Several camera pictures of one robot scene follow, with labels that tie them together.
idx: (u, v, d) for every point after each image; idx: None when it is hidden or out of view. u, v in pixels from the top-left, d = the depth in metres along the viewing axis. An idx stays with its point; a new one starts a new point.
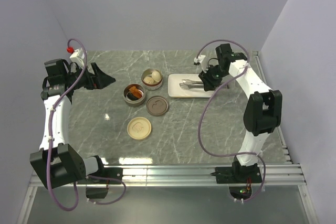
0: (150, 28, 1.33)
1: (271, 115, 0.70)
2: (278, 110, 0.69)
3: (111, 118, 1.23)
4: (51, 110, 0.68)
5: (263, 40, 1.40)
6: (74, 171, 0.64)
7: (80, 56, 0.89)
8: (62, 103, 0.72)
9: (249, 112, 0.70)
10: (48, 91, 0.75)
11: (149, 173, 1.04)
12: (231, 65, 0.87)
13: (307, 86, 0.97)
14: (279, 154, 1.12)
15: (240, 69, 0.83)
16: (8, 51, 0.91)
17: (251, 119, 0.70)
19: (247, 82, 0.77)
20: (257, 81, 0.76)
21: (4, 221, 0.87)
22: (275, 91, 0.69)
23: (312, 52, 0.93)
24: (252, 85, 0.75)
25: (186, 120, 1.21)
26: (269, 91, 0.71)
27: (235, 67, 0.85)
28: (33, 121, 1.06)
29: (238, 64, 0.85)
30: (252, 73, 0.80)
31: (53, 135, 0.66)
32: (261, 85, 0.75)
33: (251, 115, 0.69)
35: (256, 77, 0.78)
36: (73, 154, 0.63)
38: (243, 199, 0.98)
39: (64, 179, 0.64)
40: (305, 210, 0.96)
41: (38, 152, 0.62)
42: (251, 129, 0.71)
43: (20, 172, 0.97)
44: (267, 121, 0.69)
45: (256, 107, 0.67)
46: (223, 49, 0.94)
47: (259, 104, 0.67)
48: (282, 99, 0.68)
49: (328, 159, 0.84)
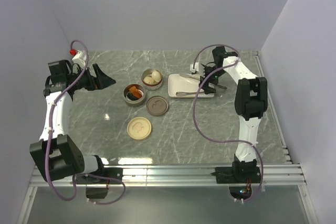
0: (150, 29, 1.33)
1: (259, 99, 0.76)
2: (264, 94, 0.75)
3: (111, 118, 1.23)
4: (52, 105, 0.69)
5: (263, 40, 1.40)
6: (73, 163, 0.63)
7: (82, 57, 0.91)
8: (63, 98, 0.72)
9: (238, 96, 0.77)
10: (50, 88, 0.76)
11: (149, 173, 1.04)
12: (223, 60, 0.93)
13: (307, 85, 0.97)
14: (279, 154, 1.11)
15: (231, 62, 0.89)
16: (8, 51, 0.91)
17: (240, 103, 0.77)
19: (237, 73, 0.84)
20: (245, 70, 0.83)
21: (4, 221, 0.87)
22: (261, 77, 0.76)
23: (312, 52, 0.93)
24: (242, 74, 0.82)
25: (186, 120, 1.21)
26: (255, 78, 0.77)
27: (227, 62, 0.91)
28: (33, 121, 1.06)
29: (230, 58, 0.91)
30: (242, 64, 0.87)
31: (53, 127, 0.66)
32: (249, 73, 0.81)
33: (240, 99, 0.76)
35: (245, 68, 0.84)
36: (72, 146, 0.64)
38: (243, 199, 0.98)
39: (63, 172, 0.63)
40: (305, 210, 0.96)
41: (37, 143, 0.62)
42: (241, 113, 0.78)
43: (20, 172, 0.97)
44: (255, 105, 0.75)
45: (243, 91, 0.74)
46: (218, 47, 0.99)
47: (245, 87, 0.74)
48: (267, 84, 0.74)
49: (328, 159, 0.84)
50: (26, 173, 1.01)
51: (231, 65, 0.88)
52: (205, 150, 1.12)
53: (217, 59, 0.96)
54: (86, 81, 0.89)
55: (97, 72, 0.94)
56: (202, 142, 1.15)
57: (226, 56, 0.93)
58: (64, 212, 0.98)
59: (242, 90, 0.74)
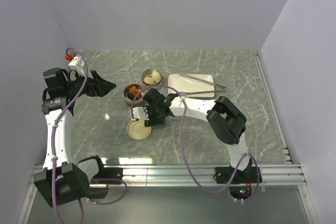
0: (150, 28, 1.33)
1: (234, 116, 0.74)
2: (233, 109, 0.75)
3: (111, 118, 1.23)
4: (54, 126, 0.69)
5: (263, 40, 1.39)
6: (78, 190, 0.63)
7: (79, 64, 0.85)
8: (64, 118, 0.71)
9: (218, 131, 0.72)
10: (49, 105, 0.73)
11: (149, 173, 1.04)
12: (170, 108, 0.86)
13: (307, 85, 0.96)
14: (279, 154, 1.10)
15: (179, 105, 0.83)
16: (8, 51, 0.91)
17: (225, 134, 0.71)
19: (195, 110, 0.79)
20: (200, 104, 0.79)
21: (5, 221, 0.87)
22: (219, 98, 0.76)
23: (312, 53, 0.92)
24: (201, 109, 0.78)
25: (186, 120, 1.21)
26: (216, 102, 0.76)
27: (174, 106, 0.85)
28: (33, 121, 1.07)
29: (174, 103, 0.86)
30: (190, 101, 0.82)
31: (56, 153, 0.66)
32: (205, 103, 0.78)
33: (223, 131, 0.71)
35: (197, 100, 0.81)
36: (78, 173, 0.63)
38: (243, 199, 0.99)
39: (68, 196, 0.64)
40: (305, 210, 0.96)
41: (42, 172, 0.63)
42: (233, 139, 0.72)
43: (21, 172, 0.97)
44: (238, 124, 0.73)
45: (218, 119, 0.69)
46: (150, 95, 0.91)
47: (219, 118, 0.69)
48: (228, 99, 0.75)
49: (329, 159, 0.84)
50: (26, 174, 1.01)
51: (183, 108, 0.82)
52: (205, 150, 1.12)
53: (163, 110, 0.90)
54: (85, 87, 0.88)
55: (96, 79, 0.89)
56: (202, 142, 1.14)
57: (169, 104, 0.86)
58: (65, 212, 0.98)
59: (218, 122, 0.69)
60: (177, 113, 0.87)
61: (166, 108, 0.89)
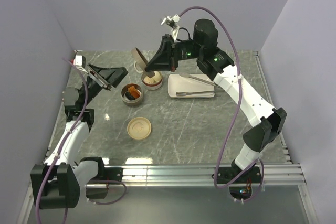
0: (150, 28, 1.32)
1: (274, 131, 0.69)
2: (280, 126, 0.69)
3: (111, 118, 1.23)
4: (69, 131, 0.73)
5: (263, 40, 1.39)
6: (65, 197, 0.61)
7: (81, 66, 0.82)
8: (80, 127, 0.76)
9: (255, 137, 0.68)
10: (72, 116, 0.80)
11: (149, 173, 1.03)
12: (218, 75, 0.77)
13: (308, 85, 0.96)
14: (279, 154, 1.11)
15: (232, 81, 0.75)
16: (7, 51, 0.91)
17: (257, 142, 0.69)
19: (249, 104, 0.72)
20: (257, 99, 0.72)
21: (5, 220, 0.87)
22: (280, 110, 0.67)
23: (313, 53, 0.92)
24: (255, 107, 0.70)
25: (186, 121, 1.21)
26: (272, 111, 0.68)
27: (226, 80, 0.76)
28: (33, 121, 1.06)
29: (227, 72, 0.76)
30: (246, 87, 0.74)
31: (61, 153, 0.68)
32: (263, 104, 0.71)
33: (259, 140, 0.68)
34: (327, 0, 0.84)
35: (256, 93, 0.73)
36: (71, 180, 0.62)
38: (243, 199, 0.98)
39: (54, 203, 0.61)
40: (305, 210, 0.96)
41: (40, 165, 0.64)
42: (257, 148, 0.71)
43: (21, 172, 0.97)
44: (271, 138, 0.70)
45: (266, 134, 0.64)
46: (208, 38, 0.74)
47: (267, 131, 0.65)
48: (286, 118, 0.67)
49: (329, 159, 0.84)
50: (27, 174, 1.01)
51: (235, 87, 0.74)
52: (205, 150, 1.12)
53: (205, 67, 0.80)
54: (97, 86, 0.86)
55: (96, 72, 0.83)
56: (202, 142, 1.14)
57: (220, 70, 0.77)
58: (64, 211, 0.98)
59: (264, 135, 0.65)
60: (221, 84, 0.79)
61: (210, 66, 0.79)
